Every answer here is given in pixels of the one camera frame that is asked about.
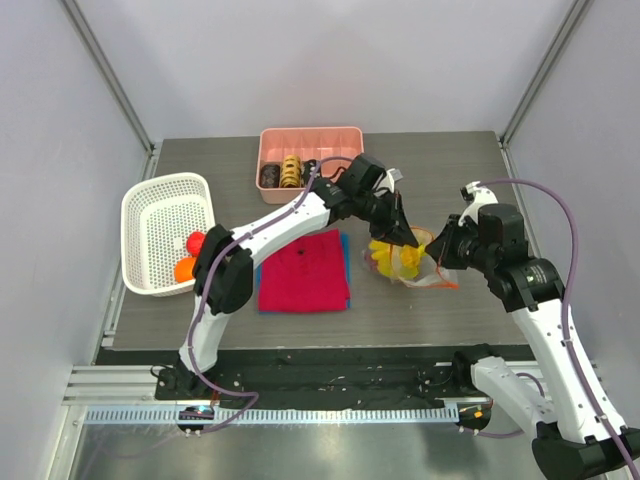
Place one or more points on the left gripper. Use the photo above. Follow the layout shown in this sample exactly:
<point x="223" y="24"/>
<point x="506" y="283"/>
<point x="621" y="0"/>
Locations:
<point x="400" y="232"/>

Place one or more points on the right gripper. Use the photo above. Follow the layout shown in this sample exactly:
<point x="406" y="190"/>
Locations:
<point x="451" y="245"/>

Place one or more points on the yellow fake banana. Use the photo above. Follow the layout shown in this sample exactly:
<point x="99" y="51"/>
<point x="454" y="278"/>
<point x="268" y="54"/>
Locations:
<point x="395" y="262"/>

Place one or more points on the clear zip top bag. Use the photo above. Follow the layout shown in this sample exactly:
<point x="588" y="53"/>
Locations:
<point x="432" y="275"/>

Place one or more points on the red fake fruit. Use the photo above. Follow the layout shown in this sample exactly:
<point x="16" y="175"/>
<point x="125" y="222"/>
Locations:
<point x="195" y="242"/>

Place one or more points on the orange fake fruit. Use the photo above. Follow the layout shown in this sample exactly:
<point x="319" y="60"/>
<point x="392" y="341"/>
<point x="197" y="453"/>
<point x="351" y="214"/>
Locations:
<point x="183" y="270"/>

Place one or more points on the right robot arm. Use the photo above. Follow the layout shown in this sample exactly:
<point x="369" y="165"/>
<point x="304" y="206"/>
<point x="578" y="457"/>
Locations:
<point x="574" y="430"/>

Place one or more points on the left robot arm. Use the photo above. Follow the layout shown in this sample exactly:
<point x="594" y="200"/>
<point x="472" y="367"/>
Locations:
<point x="224" y="269"/>

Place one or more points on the blue folded cloth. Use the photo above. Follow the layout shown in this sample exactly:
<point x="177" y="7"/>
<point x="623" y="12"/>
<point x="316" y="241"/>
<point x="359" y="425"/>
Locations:
<point x="346" y="260"/>

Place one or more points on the red folded shirt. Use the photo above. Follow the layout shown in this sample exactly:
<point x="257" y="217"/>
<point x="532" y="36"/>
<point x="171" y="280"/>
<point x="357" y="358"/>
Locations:
<point x="302" y="275"/>

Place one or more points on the black floral rolled item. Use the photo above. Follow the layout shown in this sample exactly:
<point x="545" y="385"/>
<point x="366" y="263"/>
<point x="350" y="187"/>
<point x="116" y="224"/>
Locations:
<point x="310" y="170"/>

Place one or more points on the yellow patterned rolled item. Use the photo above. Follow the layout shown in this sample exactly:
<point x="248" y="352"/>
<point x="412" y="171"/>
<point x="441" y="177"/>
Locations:
<point x="291" y="172"/>

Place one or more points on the pink divided plastic tray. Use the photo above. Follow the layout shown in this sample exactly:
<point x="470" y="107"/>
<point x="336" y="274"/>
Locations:
<point x="309" y="143"/>

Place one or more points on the dark brown rolled item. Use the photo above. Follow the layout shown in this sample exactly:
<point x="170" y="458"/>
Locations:
<point x="269" y="176"/>

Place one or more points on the white perforated plastic basket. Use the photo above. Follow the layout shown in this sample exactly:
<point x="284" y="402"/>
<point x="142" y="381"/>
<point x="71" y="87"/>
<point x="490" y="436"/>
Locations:
<point x="157" y="217"/>

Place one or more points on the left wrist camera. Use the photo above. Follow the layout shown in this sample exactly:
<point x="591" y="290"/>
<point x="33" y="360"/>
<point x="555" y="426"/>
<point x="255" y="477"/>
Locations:
<point x="392" y="177"/>

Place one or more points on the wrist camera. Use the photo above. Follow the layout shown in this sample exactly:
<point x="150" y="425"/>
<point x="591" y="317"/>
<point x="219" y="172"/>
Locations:
<point x="476" y="196"/>
<point x="392" y="177"/>

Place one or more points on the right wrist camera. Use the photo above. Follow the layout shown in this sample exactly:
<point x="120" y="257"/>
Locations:
<point x="476" y="196"/>

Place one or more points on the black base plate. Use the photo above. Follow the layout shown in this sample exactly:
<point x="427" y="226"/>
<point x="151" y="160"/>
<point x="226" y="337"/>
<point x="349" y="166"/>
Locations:
<point x="377" y="378"/>

